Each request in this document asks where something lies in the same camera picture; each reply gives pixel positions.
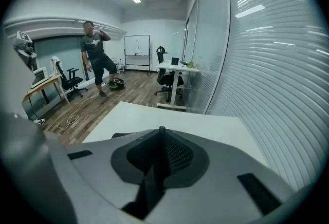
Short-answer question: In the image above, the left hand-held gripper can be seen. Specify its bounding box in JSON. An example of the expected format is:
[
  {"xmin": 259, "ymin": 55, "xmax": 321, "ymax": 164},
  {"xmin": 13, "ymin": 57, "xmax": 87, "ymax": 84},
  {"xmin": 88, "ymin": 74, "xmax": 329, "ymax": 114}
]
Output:
[{"xmin": 12, "ymin": 30, "xmax": 38, "ymax": 70}]

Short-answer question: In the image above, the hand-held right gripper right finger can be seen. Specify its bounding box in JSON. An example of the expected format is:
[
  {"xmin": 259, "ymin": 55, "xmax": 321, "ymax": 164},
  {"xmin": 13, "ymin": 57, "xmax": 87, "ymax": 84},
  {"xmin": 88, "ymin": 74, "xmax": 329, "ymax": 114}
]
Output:
[{"xmin": 146, "ymin": 127, "xmax": 296, "ymax": 224}]

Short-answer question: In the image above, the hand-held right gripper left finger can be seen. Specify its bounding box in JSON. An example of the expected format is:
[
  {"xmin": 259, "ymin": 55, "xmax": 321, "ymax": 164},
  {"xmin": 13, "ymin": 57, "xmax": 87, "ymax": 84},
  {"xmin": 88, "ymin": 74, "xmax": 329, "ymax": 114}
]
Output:
[{"xmin": 51, "ymin": 127, "xmax": 163, "ymax": 224}]

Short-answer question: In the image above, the white microwave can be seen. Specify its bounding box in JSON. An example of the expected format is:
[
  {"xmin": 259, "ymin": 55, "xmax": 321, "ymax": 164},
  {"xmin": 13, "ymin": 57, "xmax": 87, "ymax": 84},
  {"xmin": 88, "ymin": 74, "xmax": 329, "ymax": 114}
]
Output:
[{"xmin": 30, "ymin": 66, "xmax": 49, "ymax": 89}]

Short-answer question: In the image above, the white cloth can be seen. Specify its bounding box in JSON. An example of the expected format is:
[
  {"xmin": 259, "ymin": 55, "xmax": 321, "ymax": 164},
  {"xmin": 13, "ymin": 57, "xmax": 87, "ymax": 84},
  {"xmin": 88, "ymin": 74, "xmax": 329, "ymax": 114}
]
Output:
[{"xmin": 50, "ymin": 56, "xmax": 61, "ymax": 78}]

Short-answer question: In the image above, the wooden desk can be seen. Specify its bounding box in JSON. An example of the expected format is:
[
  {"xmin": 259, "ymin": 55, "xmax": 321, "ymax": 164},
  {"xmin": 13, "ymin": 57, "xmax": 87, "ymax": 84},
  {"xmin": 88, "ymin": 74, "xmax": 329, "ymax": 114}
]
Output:
[{"xmin": 22, "ymin": 73, "xmax": 70, "ymax": 119}]

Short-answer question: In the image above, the black office chair with armrests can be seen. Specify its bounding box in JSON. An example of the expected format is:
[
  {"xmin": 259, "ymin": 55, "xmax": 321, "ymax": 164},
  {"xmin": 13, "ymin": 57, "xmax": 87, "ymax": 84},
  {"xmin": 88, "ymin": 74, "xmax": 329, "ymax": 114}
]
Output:
[{"xmin": 55, "ymin": 61, "xmax": 88, "ymax": 102}]

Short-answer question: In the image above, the white desk with angled legs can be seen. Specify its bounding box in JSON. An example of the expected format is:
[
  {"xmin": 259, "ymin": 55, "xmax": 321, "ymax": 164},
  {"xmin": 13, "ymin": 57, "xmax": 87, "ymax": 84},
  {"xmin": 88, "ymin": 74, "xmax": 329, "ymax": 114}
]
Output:
[{"xmin": 82, "ymin": 101, "xmax": 269, "ymax": 167}]

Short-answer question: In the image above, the black bag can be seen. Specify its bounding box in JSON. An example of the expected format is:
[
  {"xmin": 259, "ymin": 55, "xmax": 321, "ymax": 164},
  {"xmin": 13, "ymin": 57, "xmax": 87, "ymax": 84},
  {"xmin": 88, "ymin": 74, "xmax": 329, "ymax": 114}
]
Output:
[{"xmin": 107, "ymin": 78, "xmax": 126, "ymax": 90}]

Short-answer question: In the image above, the black office chair with headrest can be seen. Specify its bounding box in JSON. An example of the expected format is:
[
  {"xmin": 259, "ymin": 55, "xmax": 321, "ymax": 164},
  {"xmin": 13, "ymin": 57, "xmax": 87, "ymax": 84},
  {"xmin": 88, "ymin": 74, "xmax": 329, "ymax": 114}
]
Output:
[{"xmin": 155, "ymin": 45, "xmax": 185, "ymax": 102}]

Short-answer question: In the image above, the whiteboard on black stand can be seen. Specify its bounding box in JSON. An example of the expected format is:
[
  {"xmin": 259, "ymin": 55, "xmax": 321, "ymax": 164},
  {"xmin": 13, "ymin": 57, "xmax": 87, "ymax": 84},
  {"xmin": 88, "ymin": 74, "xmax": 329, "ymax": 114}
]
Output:
[{"xmin": 124, "ymin": 34, "xmax": 151, "ymax": 75}]

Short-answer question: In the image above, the white floor cable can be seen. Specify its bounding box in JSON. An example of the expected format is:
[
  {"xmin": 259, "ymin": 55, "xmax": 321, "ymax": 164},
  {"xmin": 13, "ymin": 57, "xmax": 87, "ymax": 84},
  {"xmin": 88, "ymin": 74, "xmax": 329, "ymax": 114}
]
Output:
[{"xmin": 45, "ymin": 89, "xmax": 104, "ymax": 132}]

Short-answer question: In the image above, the white desk with pedestal leg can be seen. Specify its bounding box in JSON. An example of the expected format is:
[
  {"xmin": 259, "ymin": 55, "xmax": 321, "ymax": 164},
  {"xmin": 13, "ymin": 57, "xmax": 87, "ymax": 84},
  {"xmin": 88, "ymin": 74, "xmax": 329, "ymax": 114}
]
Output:
[{"xmin": 156, "ymin": 60, "xmax": 201, "ymax": 111}]

